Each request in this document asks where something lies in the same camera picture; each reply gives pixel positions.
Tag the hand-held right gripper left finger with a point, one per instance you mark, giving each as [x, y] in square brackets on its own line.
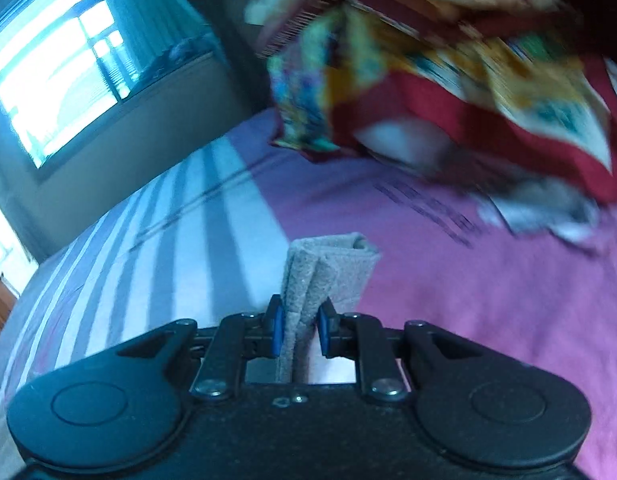
[275, 330]

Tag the large glass window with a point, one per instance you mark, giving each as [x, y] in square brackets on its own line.
[63, 60]

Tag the dark blue curtain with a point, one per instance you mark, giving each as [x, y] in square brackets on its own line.
[228, 35]

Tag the white pillow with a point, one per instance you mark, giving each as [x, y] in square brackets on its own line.
[403, 142]

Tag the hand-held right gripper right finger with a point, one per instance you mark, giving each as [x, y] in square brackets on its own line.
[325, 332]

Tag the striped purple bed sheet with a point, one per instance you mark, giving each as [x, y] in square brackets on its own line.
[438, 310]

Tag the grey pants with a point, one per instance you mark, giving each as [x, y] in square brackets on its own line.
[321, 275]

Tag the grey white cloth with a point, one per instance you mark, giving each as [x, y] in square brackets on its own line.
[543, 210]

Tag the red colourful printed blanket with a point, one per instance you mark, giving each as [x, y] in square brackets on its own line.
[463, 60]

